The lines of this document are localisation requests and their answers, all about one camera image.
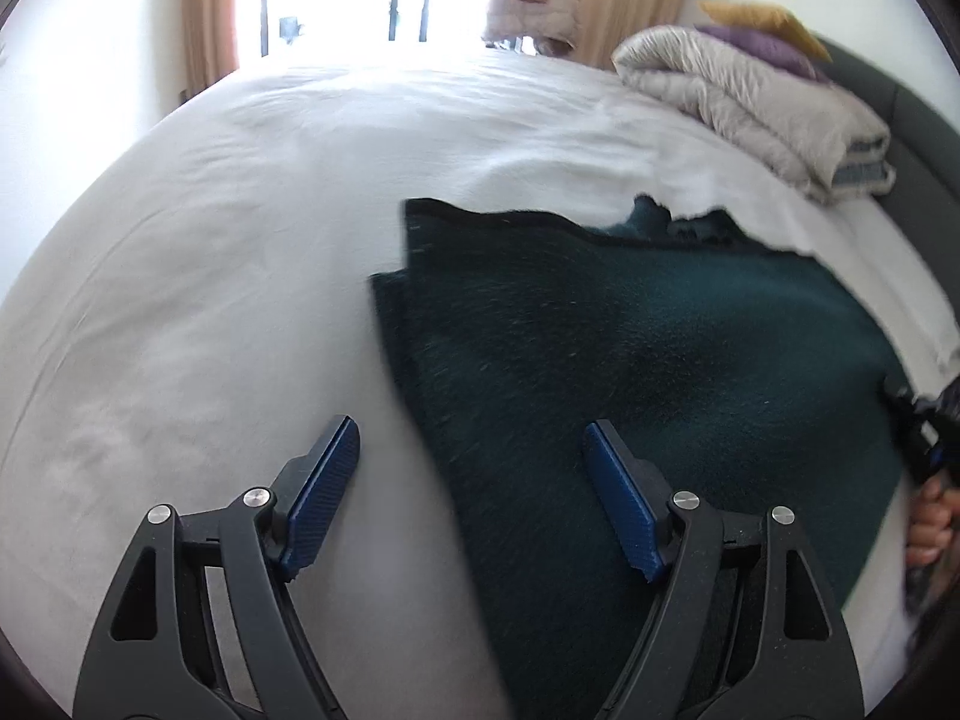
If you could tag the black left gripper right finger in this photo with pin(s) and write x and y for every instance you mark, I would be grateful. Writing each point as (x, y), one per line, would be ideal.
(743, 623)

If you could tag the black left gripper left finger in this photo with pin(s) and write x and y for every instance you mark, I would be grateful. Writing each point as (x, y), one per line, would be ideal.
(198, 621)

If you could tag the dark green fleece cloth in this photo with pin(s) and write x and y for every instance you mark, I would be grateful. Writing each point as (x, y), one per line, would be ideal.
(747, 375)

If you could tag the person right hand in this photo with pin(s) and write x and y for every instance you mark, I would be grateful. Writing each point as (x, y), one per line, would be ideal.
(932, 515)

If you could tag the dark green headboard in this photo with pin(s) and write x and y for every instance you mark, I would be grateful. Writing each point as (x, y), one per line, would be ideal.
(924, 152)

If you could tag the white bed sheet mattress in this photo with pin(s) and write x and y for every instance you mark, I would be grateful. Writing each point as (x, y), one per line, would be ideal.
(196, 318)

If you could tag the folded grey white duvet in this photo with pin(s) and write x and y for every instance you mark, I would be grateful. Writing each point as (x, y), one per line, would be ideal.
(816, 137)

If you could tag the purple pillow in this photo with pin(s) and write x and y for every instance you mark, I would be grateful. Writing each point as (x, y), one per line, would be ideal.
(770, 49)

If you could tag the yellow pillow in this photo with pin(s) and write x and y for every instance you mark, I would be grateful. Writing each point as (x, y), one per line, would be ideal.
(749, 22)

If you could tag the beige puffy jacket pile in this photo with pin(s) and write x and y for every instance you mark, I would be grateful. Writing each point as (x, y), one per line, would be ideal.
(551, 25)

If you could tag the beige left curtain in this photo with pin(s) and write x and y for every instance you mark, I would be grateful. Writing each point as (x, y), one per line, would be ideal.
(209, 43)

